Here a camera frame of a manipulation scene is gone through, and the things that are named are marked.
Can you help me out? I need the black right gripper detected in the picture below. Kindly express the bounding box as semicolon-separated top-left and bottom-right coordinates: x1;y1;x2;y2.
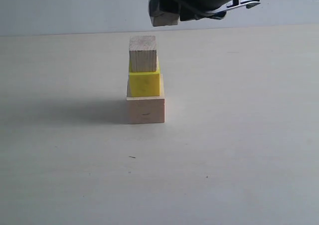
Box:
153;0;260;20

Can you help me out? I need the small wooden cube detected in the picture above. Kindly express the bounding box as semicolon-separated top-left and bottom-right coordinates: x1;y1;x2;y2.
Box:
149;0;179;27

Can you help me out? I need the medium wooden cube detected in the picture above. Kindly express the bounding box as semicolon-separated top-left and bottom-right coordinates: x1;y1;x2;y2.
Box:
129;35;157;72

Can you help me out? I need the yellow cube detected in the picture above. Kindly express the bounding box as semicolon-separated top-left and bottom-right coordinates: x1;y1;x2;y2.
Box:
128;58;161;97

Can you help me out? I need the large pale wooden cube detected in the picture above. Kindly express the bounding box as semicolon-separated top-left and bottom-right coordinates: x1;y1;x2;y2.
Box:
126;74;165;124

